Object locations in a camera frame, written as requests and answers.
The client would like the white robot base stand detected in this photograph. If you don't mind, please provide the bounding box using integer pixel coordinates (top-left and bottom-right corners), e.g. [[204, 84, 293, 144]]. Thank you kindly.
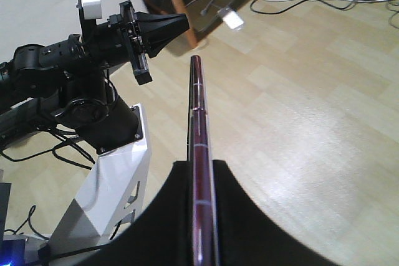
[[49, 103, 151, 252]]

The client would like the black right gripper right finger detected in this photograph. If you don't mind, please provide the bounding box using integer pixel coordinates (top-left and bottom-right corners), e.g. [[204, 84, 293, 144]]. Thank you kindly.
[[213, 160, 336, 265]]

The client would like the black smartphone with white label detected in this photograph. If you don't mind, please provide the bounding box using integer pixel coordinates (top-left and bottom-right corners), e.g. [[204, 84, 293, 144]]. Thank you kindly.
[[187, 55, 220, 265]]

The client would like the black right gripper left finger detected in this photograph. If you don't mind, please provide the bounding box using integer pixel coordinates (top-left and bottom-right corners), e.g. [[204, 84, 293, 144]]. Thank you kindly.
[[78, 161, 193, 265]]

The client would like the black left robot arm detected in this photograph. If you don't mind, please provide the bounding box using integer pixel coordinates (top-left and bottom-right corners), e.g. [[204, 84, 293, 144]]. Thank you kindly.
[[1, 1, 189, 265]]

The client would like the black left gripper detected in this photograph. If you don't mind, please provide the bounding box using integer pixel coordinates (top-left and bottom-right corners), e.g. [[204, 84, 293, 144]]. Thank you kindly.
[[108, 1, 190, 85]]

